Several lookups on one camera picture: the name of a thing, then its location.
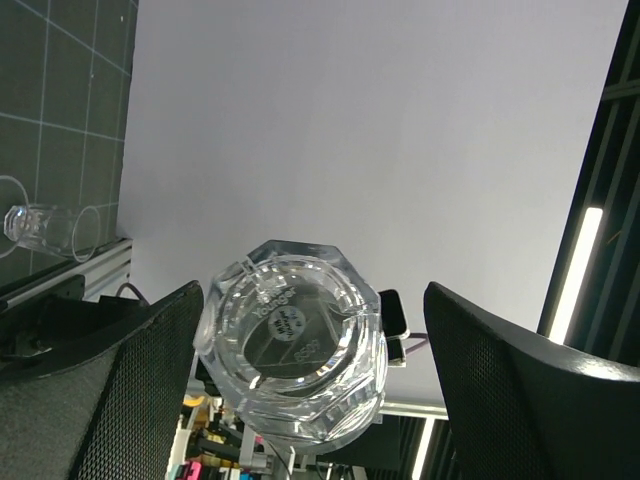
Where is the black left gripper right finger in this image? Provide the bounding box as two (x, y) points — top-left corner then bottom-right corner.
(423, 282), (639, 479)

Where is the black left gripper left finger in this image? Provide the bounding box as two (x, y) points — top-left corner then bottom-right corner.
(1, 281), (204, 479)

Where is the clear faceted plastic cup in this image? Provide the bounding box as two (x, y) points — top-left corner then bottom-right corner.
(19, 205), (101, 263)
(0, 175), (29, 258)

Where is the black gridded table mat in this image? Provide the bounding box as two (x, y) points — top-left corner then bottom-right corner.
(1, 0), (139, 245)

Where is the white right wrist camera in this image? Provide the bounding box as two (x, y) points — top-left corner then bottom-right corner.
(379, 289), (409, 368)

